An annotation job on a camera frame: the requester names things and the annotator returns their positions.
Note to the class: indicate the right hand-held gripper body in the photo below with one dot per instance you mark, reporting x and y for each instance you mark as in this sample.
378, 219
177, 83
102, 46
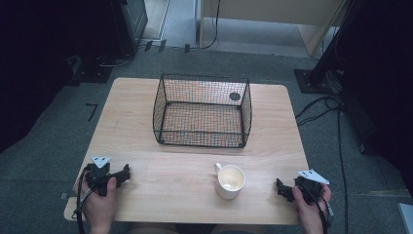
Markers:
310, 187

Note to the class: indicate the person's left hand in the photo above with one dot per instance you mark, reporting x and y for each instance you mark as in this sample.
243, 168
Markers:
97, 208

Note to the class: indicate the black stand base plate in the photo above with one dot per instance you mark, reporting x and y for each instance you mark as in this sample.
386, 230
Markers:
92, 71

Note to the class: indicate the black metal stand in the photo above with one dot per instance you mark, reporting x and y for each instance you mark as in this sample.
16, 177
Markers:
321, 65

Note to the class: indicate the grey tape piece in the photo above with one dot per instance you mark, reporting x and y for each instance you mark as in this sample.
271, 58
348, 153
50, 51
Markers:
64, 196

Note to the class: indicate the person's right hand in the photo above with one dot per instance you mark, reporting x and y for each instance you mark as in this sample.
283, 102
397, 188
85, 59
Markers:
308, 214

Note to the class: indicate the white ceramic cup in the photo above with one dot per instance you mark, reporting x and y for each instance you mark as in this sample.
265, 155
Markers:
230, 180

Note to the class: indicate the light wooden cabinet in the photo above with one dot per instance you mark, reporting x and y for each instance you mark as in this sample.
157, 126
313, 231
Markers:
269, 13

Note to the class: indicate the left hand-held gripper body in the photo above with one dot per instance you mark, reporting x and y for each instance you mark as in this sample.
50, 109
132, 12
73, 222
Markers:
97, 175

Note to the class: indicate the white box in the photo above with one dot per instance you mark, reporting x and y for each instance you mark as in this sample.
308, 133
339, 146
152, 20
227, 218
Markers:
407, 219

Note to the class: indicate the dark curtain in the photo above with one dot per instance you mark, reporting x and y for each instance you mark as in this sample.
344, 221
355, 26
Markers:
383, 81
39, 65

